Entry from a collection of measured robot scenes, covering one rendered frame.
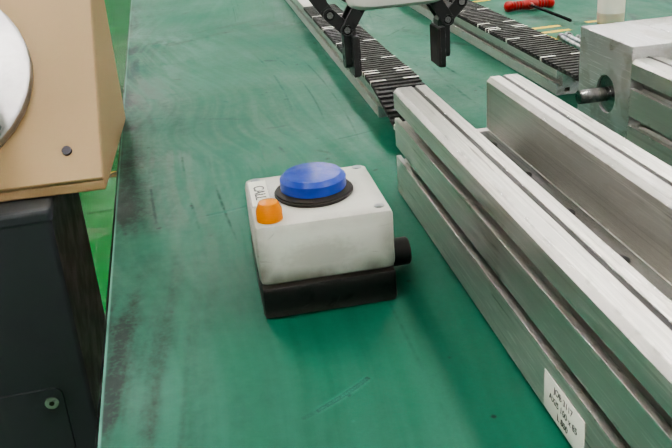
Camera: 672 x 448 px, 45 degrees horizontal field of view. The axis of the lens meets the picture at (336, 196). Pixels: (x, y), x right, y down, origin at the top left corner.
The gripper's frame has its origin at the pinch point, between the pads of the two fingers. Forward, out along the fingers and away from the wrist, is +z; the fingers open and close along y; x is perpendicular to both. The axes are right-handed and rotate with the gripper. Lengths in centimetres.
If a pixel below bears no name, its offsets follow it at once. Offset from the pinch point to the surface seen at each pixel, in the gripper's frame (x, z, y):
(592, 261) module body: 49.1, -2.4, 3.7
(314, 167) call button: 31.0, -1.3, 12.7
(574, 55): -2.6, 2.6, -19.8
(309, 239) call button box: 35.6, 1.2, 13.9
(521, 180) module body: 39.8, -2.4, 3.1
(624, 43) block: 18.1, -3.4, -14.1
